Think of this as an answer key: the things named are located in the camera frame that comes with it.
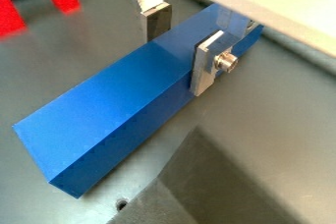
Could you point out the red branched block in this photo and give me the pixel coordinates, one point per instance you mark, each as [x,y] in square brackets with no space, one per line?
[10,20]

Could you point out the blue long block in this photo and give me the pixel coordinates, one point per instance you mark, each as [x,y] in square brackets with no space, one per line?
[81,134]

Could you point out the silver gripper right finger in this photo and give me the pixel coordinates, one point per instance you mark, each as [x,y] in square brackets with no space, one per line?
[213,55]

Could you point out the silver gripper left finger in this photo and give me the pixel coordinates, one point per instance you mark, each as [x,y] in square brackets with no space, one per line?
[154,13]

